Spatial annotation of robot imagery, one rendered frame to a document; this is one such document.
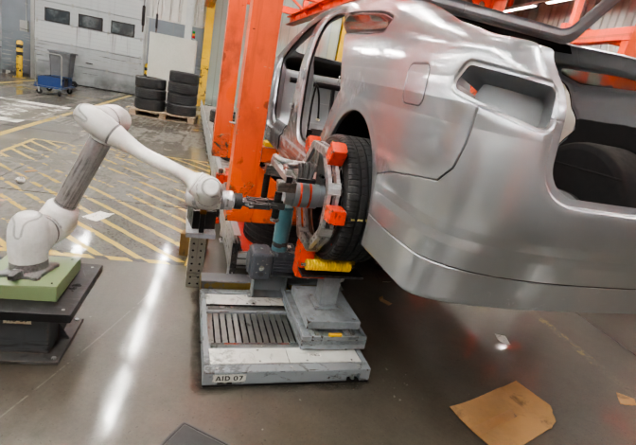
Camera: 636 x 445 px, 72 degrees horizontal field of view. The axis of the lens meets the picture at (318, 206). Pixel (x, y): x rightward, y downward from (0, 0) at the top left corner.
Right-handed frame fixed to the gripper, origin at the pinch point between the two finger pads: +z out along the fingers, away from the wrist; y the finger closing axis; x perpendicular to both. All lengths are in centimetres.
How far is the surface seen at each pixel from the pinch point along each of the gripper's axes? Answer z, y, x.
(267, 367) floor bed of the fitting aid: 3, 20, -75
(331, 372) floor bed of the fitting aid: 36, 23, -77
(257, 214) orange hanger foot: 3, -60, -25
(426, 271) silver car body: 39, 72, 3
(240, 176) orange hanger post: -10, -60, -3
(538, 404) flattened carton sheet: 144, 47, -81
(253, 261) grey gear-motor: 1, -40, -48
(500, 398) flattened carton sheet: 126, 40, -82
